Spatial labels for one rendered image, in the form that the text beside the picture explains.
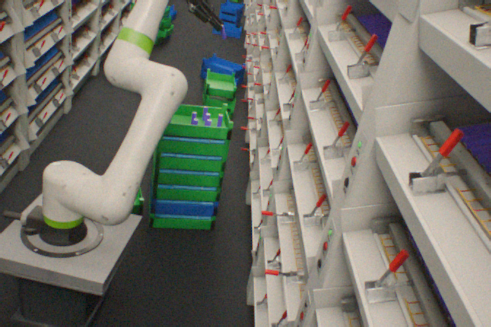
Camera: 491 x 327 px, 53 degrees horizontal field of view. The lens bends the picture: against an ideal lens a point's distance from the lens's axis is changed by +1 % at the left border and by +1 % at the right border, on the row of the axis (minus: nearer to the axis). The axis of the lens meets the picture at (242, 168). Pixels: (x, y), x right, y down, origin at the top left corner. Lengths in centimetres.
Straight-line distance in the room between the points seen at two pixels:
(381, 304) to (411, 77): 34
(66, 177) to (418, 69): 108
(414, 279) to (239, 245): 155
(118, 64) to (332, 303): 99
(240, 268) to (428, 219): 158
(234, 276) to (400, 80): 147
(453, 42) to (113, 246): 129
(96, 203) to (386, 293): 95
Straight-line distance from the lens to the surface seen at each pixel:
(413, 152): 76
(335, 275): 96
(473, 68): 59
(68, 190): 153
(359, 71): 104
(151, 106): 152
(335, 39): 129
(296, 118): 154
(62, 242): 166
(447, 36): 66
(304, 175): 140
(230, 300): 200
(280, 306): 152
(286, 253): 142
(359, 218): 88
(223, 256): 218
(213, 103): 336
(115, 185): 148
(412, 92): 79
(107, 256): 163
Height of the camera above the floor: 141
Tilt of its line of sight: 30 degrees down
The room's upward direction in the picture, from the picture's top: 12 degrees clockwise
